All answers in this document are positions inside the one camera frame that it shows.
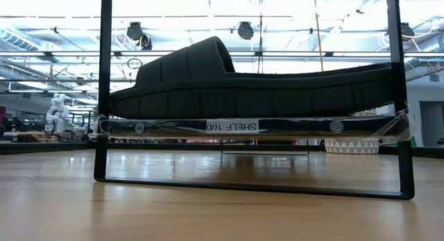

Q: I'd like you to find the black foam slide sandal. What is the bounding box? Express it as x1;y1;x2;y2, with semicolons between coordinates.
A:
109;35;400;120

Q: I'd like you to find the white shelf label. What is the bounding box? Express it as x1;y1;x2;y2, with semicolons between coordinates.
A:
205;119;260;135

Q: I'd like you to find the black hanging ceiling lamp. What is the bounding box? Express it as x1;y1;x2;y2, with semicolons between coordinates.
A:
400;22;416;42
126;21;153;51
237;21;255;41

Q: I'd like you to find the white triangle-patterned plant pot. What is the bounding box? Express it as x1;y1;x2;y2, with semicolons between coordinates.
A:
324;108;380;156

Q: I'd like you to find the white robot figure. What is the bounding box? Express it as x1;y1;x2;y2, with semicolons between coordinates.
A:
44;93;87;134

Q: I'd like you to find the black hanging cable loop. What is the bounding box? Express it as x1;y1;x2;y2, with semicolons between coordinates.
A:
126;57;144;70

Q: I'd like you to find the yellow hanging cable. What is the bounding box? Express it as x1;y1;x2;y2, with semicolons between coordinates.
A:
313;0;324;72

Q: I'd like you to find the black aluminium table frame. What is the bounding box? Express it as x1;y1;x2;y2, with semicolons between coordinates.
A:
0;142;444;158

